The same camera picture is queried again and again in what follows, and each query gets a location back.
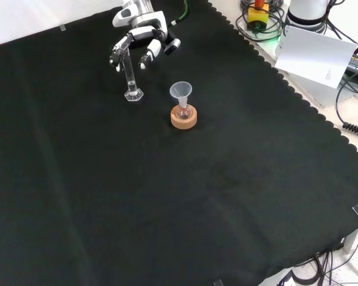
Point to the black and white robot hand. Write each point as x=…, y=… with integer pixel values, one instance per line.
x=146, y=31

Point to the clear plastic funnel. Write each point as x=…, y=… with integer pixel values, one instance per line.
x=180, y=90

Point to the black bench cloth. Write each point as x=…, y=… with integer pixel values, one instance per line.
x=167, y=193

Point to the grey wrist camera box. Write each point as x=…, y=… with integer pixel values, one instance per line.
x=172, y=46

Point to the grey tape strip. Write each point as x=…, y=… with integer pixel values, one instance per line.
x=63, y=28

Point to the pale white board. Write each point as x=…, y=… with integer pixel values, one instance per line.
x=313, y=56

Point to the small round-bottom glass flask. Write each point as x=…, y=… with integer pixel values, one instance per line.
x=183, y=112

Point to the clear glass graduated cylinder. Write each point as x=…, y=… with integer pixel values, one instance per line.
x=132, y=86

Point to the yellow stop button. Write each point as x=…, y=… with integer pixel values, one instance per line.
x=258, y=16

